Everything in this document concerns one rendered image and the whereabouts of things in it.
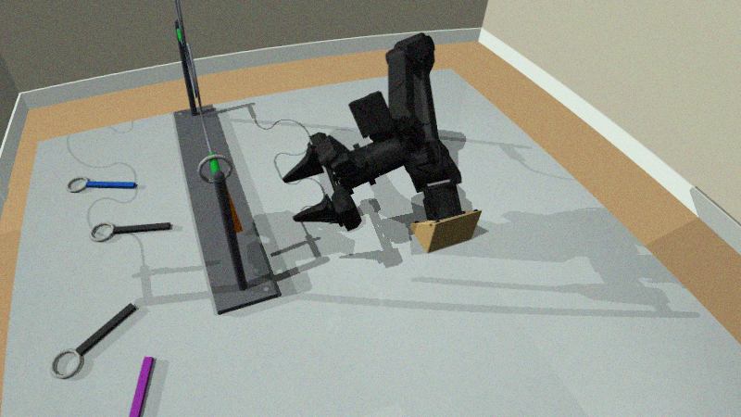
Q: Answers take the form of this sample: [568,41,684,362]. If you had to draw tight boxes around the blue-handled grey ring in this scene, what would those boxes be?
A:
[66,177,136,193]

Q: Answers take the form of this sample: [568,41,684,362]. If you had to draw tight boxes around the grey loop tool with dark grey handle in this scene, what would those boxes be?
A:
[90,222,170,242]
[50,303,136,379]

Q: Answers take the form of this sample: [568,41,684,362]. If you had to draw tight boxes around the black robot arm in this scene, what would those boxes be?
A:
[315,32,466,221]

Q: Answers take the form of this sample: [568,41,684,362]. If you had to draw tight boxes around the orange-brown handle with grey loop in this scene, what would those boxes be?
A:
[198,154,243,233]

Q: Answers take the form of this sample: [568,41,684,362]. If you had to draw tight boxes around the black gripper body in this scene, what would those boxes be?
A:
[310,133,380,232]

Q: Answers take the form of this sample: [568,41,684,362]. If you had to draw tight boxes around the purple flat bar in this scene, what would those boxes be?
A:
[130,357,154,417]

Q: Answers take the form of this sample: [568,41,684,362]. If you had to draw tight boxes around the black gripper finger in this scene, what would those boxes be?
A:
[283,143,324,183]
[293,194,344,227]

